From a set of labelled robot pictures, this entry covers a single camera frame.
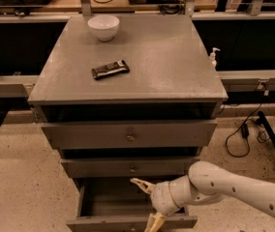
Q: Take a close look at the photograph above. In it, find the grey drawer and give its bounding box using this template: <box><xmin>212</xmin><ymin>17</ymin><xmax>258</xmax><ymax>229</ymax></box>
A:
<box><xmin>61</xmin><ymin>157</ymin><xmax>199</xmax><ymax>178</ymax></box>
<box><xmin>66</xmin><ymin>175</ymin><xmax>199</xmax><ymax>232</ymax></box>
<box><xmin>42</xmin><ymin>120</ymin><xmax>217</xmax><ymax>149</ymax></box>

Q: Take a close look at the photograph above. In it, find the grey bottom drawer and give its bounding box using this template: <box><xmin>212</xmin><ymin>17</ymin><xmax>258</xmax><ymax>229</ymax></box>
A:
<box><xmin>66</xmin><ymin>175</ymin><xmax>199</xmax><ymax>232</ymax></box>

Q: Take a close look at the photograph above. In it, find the grey wooden drawer cabinet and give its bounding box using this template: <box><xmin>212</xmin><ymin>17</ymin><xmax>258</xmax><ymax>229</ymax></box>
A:
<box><xmin>27</xmin><ymin>14</ymin><xmax>229</xmax><ymax>191</ymax></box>

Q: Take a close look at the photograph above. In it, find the grey middle drawer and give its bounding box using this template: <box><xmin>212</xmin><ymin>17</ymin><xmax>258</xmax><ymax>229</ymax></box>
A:
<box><xmin>61</xmin><ymin>157</ymin><xmax>199</xmax><ymax>178</ymax></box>

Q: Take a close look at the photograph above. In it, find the black snack bar wrapper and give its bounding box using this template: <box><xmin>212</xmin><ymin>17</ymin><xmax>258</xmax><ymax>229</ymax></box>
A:
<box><xmin>91</xmin><ymin>60</ymin><xmax>130</xmax><ymax>80</ymax></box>

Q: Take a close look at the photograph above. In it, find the grey top drawer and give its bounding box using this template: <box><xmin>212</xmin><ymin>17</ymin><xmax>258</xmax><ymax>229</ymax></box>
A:
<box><xmin>42</xmin><ymin>120</ymin><xmax>217</xmax><ymax>149</ymax></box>

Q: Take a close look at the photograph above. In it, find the white pump dispenser bottle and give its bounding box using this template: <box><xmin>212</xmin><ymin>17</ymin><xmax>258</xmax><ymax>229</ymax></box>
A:
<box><xmin>209</xmin><ymin>47</ymin><xmax>221</xmax><ymax>69</ymax></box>

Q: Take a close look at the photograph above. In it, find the black floor cable with adapter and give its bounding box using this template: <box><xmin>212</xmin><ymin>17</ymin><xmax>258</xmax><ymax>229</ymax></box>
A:
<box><xmin>225</xmin><ymin>80</ymin><xmax>271</xmax><ymax>159</ymax></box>

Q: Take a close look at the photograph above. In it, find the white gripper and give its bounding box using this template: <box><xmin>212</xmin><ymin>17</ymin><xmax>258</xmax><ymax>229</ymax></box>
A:
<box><xmin>130</xmin><ymin>175</ymin><xmax>224</xmax><ymax>232</ymax></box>

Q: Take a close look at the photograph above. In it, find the black coiled cable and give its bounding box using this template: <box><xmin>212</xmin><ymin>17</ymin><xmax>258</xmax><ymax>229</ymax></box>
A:
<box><xmin>158</xmin><ymin>0</ymin><xmax>187</xmax><ymax>16</ymax></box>

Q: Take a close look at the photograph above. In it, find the white ceramic bowl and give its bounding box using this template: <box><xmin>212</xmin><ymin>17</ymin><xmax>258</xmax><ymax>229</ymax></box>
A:
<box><xmin>87</xmin><ymin>14</ymin><xmax>120</xmax><ymax>42</ymax></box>

